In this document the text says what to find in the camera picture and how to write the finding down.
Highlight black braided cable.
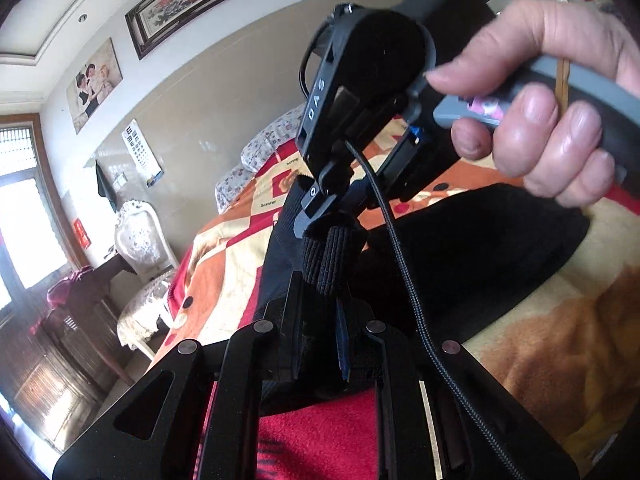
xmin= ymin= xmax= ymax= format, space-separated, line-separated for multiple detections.
xmin=342 ymin=137 xmax=516 ymax=480

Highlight eye chart poster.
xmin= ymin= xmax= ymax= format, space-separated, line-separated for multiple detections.
xmin=121 ymin=119 xmax=166 ymax=188

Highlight white ornate chair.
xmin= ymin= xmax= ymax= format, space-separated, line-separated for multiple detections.
xmin=114 ymin=200 xmax=181 ymax=361

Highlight dark cloth hanging on wall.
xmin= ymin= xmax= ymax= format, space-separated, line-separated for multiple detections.
xmin=95 ymin=159 xmax=118 ymax=213

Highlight orange red checkered printed blanket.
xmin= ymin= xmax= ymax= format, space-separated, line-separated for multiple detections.
xmin=147 ymin=115 xmax=640 ymax=480

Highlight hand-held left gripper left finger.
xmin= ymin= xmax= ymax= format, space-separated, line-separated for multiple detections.
xmin=52 ymin=272 xmax=307 ymax=480

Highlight dark red cloth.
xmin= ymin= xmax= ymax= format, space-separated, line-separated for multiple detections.
xmin=47 ymin=267 xmax=96 ymax=306

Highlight floral pillows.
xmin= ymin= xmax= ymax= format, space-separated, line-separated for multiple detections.
xmin=215 ymin=110 xmax=313 ymax=213

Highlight portrait wall poster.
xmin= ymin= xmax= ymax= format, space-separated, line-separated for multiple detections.
xmin=66 ymin=38 xmax=123 ymax=135

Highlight black pants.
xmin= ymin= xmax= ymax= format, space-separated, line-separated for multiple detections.
xmin=255 ymin=180 xmax=591 ymax=416

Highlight wooden framed window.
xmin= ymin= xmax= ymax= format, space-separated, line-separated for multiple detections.
xmin=0 ymin=112 xmax=81 ymax=321

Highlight person's right hand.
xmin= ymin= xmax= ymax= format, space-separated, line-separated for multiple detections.
xmin=425 ymin=0 xmax=640 ymax=208

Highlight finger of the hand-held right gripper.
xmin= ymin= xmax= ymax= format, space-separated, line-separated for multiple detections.
xmin=294 ymin=159 xmax=373 ymax=241
xmin=385 ymin=127 xmax=431 ymax=203

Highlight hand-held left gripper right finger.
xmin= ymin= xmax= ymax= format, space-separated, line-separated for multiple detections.
xmin=336 ymin=300 xmax=581 ymax=480

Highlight dark wooden desk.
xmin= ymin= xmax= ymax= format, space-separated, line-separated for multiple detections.
xmin=27 ymin=252 xmax=138 ymax=401

